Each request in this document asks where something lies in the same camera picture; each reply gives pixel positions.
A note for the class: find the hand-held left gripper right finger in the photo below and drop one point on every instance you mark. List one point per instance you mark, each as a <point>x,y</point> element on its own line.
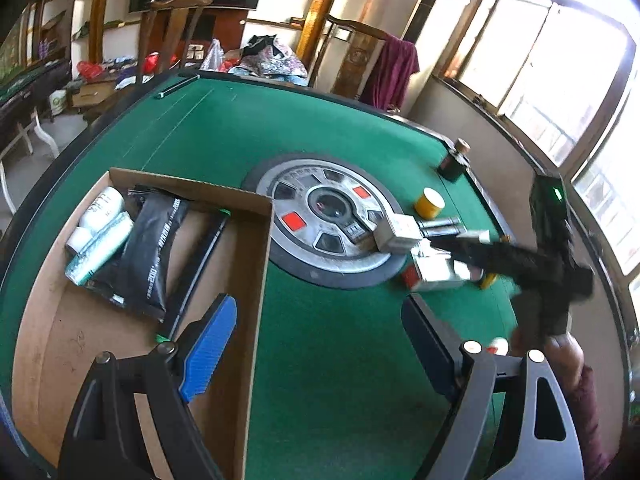
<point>432,355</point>

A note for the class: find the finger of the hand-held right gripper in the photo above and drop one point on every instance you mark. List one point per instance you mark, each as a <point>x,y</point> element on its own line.
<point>480,255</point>

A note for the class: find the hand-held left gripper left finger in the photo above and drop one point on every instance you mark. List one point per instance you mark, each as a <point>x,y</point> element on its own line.
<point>207,350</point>

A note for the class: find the black cylinder pink ends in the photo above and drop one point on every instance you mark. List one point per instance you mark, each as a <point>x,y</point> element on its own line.
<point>442,231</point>

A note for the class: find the white carton red side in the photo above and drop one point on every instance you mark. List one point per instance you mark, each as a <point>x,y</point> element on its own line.
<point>435,275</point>

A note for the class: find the yellow jar white lid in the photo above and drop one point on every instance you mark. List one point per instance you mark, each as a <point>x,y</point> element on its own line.
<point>429,205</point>

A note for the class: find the brown cardboard box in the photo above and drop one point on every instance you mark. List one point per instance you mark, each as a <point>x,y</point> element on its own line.
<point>75,340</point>

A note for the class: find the person's right forearm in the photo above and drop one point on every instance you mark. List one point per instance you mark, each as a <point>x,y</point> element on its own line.
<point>590,420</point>

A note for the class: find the person's right hand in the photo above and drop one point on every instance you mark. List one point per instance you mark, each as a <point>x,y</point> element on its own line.
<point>562,352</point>

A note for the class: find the small yellow object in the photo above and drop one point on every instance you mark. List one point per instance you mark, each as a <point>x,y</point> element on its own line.
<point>488,281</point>

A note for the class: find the small white round object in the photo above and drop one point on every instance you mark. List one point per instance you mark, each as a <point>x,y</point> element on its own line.
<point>497,345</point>

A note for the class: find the small white carton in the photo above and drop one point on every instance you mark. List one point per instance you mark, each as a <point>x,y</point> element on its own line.
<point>395,232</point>

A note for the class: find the dark green bottle brown cap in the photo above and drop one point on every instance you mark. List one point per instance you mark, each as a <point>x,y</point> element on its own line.
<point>452,167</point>

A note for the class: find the long black box green ends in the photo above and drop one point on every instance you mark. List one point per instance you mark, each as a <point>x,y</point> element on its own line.
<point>205,250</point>

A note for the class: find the black pouch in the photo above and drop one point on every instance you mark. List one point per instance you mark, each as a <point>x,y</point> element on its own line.
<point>150,250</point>

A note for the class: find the white green tube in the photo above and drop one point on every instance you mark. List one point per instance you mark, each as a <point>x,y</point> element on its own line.
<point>100,250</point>

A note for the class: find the small white bottle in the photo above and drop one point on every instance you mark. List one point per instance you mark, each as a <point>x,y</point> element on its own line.
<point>77,240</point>

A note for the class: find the white plastic bottle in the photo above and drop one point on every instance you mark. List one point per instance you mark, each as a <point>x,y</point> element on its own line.
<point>102,207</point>

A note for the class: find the round mahjong table centre panel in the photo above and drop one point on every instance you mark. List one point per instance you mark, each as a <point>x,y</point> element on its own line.
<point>300,195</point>

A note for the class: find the maroon cloth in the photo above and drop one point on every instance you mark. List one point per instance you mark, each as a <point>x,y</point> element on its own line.
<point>392,70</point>

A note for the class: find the window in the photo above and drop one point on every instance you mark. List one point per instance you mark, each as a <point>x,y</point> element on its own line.
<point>550,60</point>

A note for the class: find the carved wooden chair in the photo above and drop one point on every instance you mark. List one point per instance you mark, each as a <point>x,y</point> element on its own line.
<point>350,60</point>

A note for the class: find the white standing air conditioner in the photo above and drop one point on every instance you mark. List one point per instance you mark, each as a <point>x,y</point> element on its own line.
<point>445,20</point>

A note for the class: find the black table edge bar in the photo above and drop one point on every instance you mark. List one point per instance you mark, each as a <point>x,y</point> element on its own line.
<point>176,87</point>

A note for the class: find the white stool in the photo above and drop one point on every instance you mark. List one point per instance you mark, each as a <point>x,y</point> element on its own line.
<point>40,130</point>

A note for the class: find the cardboard box on floor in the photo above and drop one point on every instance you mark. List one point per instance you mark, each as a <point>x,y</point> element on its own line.
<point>95,94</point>

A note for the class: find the pile of patterned clothes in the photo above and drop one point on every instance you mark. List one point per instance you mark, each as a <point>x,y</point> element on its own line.
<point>275,60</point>

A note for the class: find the white bucket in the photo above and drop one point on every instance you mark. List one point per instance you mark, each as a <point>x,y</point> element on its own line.
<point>58,104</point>

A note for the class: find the clear plastic bag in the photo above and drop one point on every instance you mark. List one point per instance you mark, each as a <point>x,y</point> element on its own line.
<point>212,57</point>

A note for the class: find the golden wooden pillar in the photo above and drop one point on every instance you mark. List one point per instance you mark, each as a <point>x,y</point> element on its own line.
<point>322,5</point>

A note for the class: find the red plastic bag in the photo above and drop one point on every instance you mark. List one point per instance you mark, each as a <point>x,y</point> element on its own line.
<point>87,69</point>

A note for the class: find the bare wooden chair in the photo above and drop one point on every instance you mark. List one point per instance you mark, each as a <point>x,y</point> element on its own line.
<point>150,35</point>

